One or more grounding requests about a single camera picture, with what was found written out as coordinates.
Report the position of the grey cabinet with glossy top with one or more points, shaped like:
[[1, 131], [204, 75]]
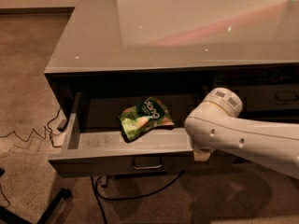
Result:
[[153, 48]]

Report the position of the dark drawer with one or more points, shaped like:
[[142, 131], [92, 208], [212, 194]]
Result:
[[270, 94], [94, 145]]

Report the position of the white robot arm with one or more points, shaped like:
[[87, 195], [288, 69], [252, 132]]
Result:
[[215, 124]]

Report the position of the green snack bag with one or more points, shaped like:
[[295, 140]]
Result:
[[139, 119]]

